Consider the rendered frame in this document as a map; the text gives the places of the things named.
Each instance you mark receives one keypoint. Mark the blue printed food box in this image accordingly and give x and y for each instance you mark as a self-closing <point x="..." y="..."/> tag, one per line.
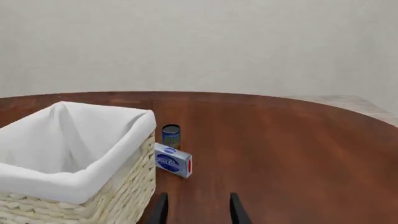
<point x="172" y="161"/>

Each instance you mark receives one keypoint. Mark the blue soup tin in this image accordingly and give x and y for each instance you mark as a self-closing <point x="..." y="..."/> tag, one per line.
<point x="171" y="136"/>

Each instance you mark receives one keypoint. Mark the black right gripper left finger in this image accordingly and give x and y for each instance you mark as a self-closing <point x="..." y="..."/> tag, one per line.
<point x="161" y="210"/>

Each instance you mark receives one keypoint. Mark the woven basket with white liner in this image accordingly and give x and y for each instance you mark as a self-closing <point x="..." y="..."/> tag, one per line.
<point x="77" y="158"/>

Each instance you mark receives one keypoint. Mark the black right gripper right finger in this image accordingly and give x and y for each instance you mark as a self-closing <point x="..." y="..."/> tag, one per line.
<point x="238" y="211"/>

